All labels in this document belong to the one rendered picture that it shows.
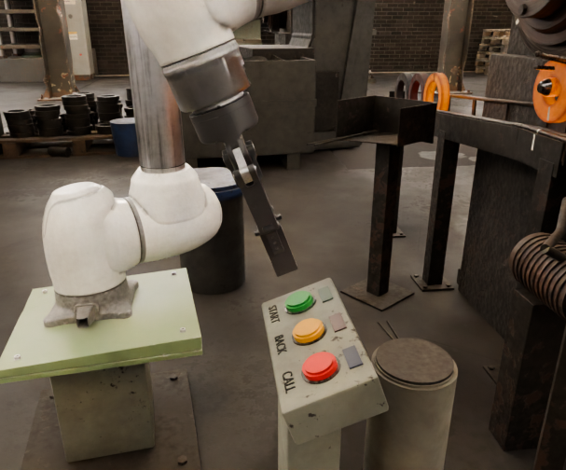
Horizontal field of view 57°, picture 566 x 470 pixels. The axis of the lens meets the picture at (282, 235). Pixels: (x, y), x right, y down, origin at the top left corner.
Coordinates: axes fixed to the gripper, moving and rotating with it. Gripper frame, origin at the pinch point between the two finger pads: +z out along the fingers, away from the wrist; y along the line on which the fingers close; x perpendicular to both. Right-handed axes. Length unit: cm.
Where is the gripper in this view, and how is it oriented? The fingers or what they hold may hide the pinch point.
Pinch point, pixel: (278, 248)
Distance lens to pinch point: 69.4
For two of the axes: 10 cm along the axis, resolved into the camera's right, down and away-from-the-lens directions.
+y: -1.2, -3.7, 9.2
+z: 3.4, 8.6, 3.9
